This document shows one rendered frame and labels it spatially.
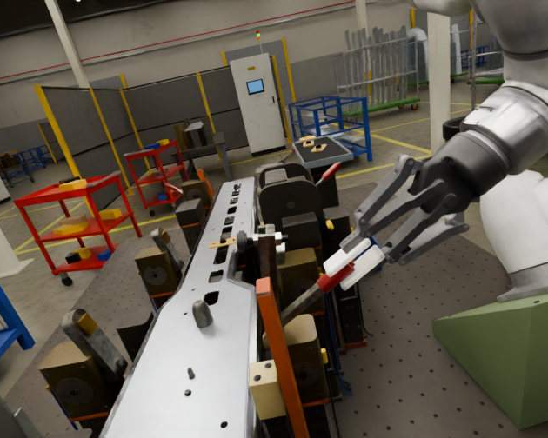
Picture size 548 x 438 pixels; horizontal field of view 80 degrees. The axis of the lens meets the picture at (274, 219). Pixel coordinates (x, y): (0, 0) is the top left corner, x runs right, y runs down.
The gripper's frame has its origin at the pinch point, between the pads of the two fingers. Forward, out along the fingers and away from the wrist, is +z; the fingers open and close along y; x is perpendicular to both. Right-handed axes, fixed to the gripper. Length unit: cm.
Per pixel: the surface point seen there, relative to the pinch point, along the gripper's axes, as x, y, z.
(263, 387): 9.5, 0.6, 16.6
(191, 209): -76, 13, 41
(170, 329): -12.4, 6.0, 35.7
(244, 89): -700, 46, 17
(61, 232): -243, 67, 209
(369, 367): -23, -40, 20
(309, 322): -0.9, -3.8, 11.3
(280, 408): 9.5, -3.3, 17.6
